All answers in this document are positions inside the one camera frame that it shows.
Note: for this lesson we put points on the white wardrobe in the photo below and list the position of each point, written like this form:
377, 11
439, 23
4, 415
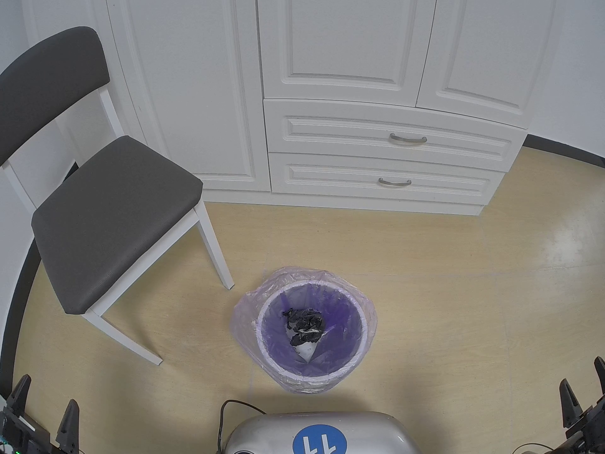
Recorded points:
340, 40

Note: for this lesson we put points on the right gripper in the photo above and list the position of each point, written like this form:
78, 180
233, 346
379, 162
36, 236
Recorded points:
591, 431

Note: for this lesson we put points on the white trash bin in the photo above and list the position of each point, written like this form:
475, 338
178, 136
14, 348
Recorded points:
359, 343

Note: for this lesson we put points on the white chair with grey cushions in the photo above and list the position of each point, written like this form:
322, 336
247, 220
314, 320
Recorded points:
118, 196

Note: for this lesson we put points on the black plastic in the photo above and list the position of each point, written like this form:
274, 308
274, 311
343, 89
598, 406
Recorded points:
305, 322

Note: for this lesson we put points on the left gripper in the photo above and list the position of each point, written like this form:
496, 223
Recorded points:
26, 438

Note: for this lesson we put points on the purple plastic bag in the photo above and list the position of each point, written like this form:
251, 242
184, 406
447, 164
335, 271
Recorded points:
302, 371

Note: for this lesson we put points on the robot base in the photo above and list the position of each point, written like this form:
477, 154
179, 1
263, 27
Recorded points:
321, 435

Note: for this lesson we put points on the white printed wrapper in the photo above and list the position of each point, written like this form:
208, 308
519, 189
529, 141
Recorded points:
307, 350

